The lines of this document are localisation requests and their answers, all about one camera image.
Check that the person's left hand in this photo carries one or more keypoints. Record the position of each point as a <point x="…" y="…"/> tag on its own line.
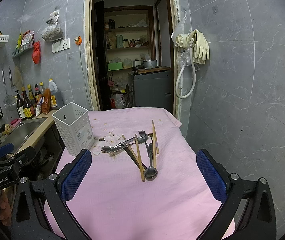
<point x="5" y="209"/>

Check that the large steel spoon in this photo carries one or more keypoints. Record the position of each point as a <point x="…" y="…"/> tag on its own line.
<point x="151" y="172"/>

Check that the dark soy sauce bottle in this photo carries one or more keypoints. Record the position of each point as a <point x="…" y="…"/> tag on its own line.
<point x="28" y="106"/>

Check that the wooden storage shelf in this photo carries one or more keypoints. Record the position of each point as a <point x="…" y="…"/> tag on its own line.
<point x="129" y="35"/>

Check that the cream rubber gloves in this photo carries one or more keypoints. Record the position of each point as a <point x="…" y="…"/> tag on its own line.
<point x="198" y="43"/>

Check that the grey wall shelf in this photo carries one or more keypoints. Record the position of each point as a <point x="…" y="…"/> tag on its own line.
<point x="23" y="49"/>

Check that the small gold spoon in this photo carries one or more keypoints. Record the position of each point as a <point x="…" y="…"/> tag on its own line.
<point x="151" y="136"/>

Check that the steel fork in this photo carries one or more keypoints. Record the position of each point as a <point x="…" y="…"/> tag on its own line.
<point x="142" y="139"/>

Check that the hanging steel spatula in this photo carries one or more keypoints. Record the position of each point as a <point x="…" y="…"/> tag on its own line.
<point x="11" y="79"/>

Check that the steel strainer ladle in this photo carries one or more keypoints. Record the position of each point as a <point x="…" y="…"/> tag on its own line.
<point x="9" y="100"/>

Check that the pink tablecloth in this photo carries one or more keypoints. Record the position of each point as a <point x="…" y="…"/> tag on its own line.
<point x="113" y="202"/>

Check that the purple banded wooden chopstick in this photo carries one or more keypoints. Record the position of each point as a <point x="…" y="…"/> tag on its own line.
<point x="155" y="138"/>

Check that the green box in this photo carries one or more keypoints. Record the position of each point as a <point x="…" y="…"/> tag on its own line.
<point x="115" y="66"/>

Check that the white wall socket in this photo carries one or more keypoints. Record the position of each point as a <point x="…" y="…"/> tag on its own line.
<point x="60" y="45"/>

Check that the orange sauce pouch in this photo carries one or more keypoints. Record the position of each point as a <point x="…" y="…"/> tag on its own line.
<point x="46" y="102"/>

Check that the white perforated utensil holder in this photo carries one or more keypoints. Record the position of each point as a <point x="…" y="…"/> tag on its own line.
<point x="73" y="124"/>

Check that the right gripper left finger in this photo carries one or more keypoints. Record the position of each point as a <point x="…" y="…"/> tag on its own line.
<point x="29" y="221"/>

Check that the large oil jug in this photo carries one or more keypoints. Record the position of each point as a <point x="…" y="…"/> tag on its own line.
<point x="56" y="98"/>

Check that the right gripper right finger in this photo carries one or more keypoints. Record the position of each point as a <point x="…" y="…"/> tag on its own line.
<point x="258" y="220"/>

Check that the steel pot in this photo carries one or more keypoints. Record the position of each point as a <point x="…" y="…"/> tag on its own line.
<point x="150" y="64"/>

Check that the clear bag of dried goods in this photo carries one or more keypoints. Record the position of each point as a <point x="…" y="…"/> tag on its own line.
<point x="53" y="31"/>

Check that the red plastic bag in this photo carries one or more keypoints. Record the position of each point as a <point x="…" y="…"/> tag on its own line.
<point x="36" y="54"/>

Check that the steel sink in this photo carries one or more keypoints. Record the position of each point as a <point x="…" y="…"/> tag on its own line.
<point x="20" y="133"/>

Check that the grey cabinet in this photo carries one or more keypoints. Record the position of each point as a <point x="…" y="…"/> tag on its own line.
<point x="151" y="90"/>

